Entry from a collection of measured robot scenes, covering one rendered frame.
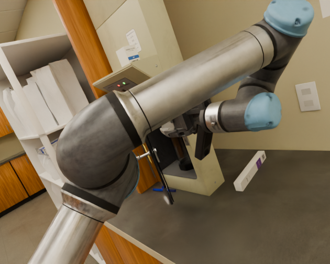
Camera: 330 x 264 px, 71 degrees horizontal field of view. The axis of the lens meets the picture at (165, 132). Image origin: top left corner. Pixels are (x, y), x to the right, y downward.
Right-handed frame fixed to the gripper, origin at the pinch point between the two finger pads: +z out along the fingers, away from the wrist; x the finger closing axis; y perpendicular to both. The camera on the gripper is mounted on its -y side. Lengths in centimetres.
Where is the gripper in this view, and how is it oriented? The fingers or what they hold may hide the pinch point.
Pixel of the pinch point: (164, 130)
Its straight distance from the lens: 73.2
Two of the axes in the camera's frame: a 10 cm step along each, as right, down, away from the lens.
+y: -3.6, -9.0, -2.4
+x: -6.8, 4.3, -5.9
